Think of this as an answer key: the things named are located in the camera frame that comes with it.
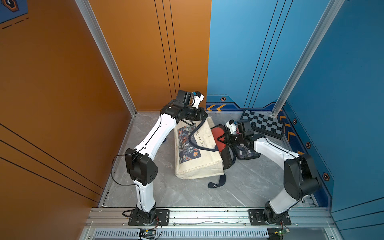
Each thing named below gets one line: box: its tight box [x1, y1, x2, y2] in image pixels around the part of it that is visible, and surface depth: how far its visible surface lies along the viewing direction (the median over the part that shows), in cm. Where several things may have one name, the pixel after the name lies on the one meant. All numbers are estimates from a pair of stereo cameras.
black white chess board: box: [243, 109, 285, 140], surface depth 111 cm
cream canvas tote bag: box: [174, 117, 226, 189], surface depth 80 cm
